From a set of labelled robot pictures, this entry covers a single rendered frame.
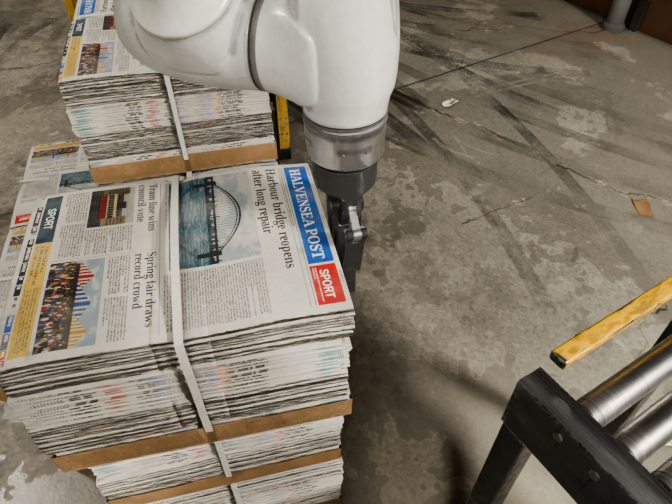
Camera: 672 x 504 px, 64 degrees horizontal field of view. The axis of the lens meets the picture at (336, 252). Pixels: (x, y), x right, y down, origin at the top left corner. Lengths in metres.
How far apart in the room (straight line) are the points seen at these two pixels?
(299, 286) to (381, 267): 1.50
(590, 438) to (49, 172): 1.48
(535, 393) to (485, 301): 1.19
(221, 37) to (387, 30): 0.15
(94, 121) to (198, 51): 0.61
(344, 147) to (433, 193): 1.90
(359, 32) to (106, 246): 0.40
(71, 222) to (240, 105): 0.47
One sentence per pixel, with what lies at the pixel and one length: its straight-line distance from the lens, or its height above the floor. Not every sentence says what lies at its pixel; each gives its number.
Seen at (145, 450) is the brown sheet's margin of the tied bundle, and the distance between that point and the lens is 0.77.
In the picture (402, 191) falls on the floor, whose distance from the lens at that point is 2.44.
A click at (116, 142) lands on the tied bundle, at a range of 1.15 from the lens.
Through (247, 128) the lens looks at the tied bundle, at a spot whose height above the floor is 0.92.
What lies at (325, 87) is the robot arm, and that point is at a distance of 0.52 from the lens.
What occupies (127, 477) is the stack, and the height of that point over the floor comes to 0.72.
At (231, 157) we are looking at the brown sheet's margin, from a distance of 1.17.
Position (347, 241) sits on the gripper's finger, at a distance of 0.63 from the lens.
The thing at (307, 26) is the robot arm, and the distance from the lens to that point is 0.51.
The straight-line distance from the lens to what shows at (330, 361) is 0.65.
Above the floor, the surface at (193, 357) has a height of 1.02.
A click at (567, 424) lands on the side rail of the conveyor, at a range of 0.87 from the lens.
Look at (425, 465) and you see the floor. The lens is 1.67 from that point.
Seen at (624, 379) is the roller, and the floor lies 0.80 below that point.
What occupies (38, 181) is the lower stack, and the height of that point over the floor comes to 0.60.
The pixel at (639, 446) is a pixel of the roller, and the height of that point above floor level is 0.80.
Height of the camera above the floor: 1.52
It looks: 45 degrees down
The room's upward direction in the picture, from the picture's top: straight up
